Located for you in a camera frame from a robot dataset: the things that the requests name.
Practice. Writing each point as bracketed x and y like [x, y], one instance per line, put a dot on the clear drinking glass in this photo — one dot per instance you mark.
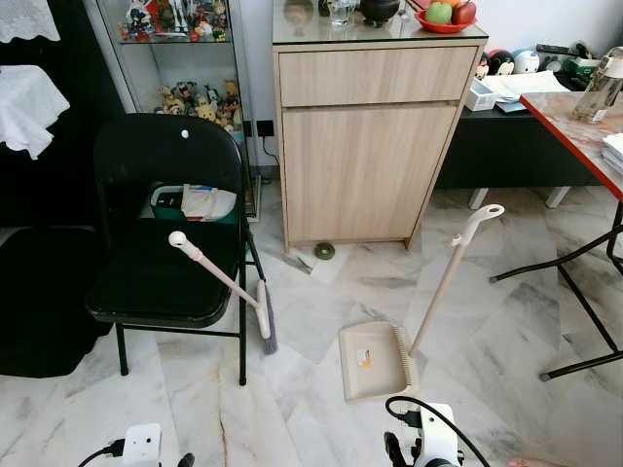
[341, 12]

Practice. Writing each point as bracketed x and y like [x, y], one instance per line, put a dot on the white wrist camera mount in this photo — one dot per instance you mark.
[143, 446]
[438, 438]

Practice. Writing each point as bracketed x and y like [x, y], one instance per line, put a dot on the glass display cabinet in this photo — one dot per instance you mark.
[146, 68]

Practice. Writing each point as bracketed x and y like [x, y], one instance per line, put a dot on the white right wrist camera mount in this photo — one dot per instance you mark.
[438, 438]

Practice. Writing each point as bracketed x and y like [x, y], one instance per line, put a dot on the white paper sheets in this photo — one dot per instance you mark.
[531, 86]

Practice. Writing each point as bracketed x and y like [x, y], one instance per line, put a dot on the light wooden drawer cabinet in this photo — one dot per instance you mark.
[370, 146]

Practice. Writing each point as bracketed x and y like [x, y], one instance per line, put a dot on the black teapot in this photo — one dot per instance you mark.
[380, 10]

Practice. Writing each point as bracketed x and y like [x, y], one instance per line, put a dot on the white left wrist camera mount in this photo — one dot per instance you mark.
[143, 446]

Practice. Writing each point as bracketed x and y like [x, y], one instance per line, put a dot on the red apple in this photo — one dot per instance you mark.
[465, 12]

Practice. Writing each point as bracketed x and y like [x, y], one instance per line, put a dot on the clear water bottle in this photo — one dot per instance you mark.
[602, 92]

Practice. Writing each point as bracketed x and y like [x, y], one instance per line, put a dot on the beige broom with grey bristles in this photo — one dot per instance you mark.
[219, 274]

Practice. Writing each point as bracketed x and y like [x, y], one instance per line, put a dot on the black wall socket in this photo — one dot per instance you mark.
[258, 127]

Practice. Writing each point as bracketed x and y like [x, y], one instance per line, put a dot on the black folding chair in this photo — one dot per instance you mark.
[156, 272]

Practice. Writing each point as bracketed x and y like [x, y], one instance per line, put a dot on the black low console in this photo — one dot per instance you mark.
[506, 151]

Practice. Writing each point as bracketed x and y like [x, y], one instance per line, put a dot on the small white box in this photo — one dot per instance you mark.
[480, 97]

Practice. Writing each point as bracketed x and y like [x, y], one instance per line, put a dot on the small green round object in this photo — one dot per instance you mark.
[324, 251]

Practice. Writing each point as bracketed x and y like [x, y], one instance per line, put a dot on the red-edged folding table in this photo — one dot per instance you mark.
[574, 126]

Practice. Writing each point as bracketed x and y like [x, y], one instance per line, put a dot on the white lace cloth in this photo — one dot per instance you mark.
[24, 17]
[29, 107]

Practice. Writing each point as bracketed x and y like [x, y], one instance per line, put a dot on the white paper stack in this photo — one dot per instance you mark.
[613, 154]

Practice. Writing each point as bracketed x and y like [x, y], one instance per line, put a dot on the red fruit plate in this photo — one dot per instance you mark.
[443, 27]

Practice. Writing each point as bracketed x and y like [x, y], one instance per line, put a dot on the green apple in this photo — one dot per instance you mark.
[439, 13]

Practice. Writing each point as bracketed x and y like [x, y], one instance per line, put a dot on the green storage basket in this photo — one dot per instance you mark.
[154, 206]

